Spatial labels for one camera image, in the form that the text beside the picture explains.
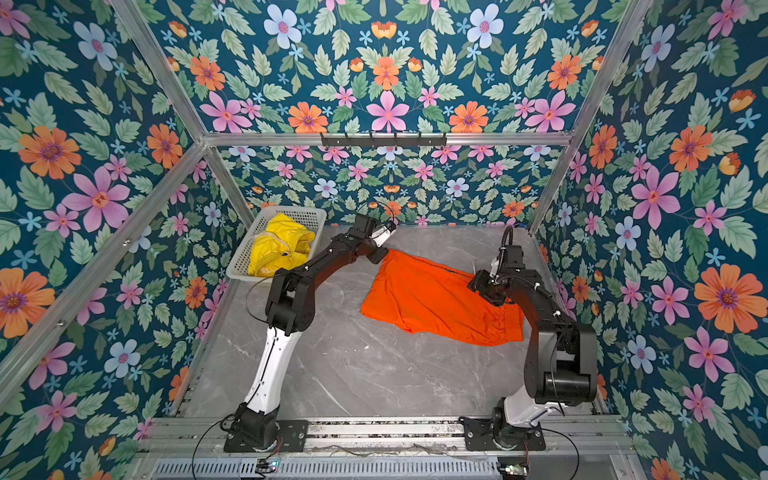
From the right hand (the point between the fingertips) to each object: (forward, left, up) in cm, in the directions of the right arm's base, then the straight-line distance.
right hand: (476, 285), depth 91 cm
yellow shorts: (+18, +66, 0) cm, 68 cm away
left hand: (+21, +29, +1) cm, 36 cm away
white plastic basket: (+34, +59, -2) cm, 68 cm away
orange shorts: (+1, +14, -9) cm, 17 cm away
